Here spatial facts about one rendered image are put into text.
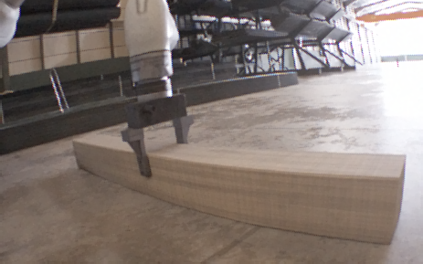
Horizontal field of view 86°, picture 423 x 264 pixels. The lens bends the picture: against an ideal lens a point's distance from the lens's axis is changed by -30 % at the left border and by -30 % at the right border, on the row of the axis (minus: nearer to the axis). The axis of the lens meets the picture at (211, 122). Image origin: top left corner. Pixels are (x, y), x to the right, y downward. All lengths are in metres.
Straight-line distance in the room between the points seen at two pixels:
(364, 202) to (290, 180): 0.12
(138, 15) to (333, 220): 0.52
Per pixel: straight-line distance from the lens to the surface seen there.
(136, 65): 0.63
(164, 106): 0.65
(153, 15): 0.63
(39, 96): 3.26
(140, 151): 0.63
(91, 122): 2.17
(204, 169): 0.52
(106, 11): 3.11
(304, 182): 0.41
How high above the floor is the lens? 0.24
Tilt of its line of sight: 8 degrees down
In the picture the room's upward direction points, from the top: 8 degrees counter-clockwise
